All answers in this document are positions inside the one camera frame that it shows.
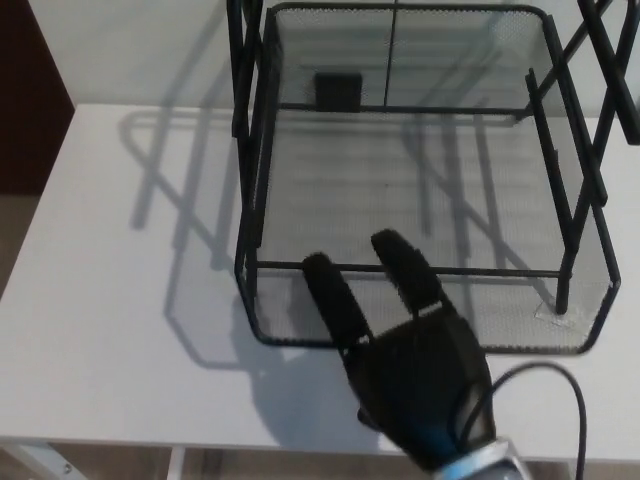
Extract white cabinet row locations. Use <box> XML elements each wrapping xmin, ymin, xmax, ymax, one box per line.
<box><xmin>22</xmin><ymin>0</ymin><xmax>640</xmax><ymax>119</ymax></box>

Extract black mesh file tray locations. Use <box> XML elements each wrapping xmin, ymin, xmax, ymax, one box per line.
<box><xmin>234</xmin><ymin>2</ymin><xmax>621</xmax><ymax>357</ymax></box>

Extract dark brown wooden panel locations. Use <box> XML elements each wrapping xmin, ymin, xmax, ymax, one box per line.
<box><xmin>0</xmin><ymin>0</ymin><xmax>77</xmax><ymax>197</ymax></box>

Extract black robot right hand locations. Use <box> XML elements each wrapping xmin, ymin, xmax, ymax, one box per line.
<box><xmin>302</xmin><ymin>229</ymin><xmax>498</xmax><ymax>471</ymax></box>

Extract black wire tray rack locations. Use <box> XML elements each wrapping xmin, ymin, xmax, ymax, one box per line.
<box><xmin>224</xmin><ymin>0</ymin><xmax>640</xmax><ymax>316</ymax></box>

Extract black rectangular block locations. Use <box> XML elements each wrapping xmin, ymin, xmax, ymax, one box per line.
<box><xmin>313</xmin><ymin>72</ymin><xmax>363</xmax><ymax>112</ymax></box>

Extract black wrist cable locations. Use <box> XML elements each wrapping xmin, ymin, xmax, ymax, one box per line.
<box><xmin>457</xmin><ymin>362</ymin><xmax>589</xmax><ymax>480</ymax></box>

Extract white desk leg frame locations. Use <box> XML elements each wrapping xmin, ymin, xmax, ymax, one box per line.
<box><xmin>0</xmin><ymin>438</ymin><xmax>187</xmax><ymax>480</ymax></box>

